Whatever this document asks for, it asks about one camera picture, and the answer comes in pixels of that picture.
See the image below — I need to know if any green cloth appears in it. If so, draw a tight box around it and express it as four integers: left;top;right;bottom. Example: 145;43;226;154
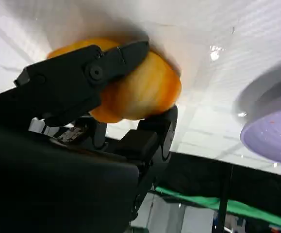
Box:
154;185;281;220

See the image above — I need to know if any orange white toy bread roll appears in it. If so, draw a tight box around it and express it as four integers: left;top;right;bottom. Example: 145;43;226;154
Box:
47;36;182;123

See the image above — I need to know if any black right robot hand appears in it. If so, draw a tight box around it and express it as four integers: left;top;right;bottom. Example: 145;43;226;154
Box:
0;39;179;233

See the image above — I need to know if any lilac plate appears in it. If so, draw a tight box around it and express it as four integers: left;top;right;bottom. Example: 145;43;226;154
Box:
238;93;281;168

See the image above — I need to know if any black metal pole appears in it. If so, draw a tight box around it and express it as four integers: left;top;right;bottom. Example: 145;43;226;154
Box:
218;167;233;233

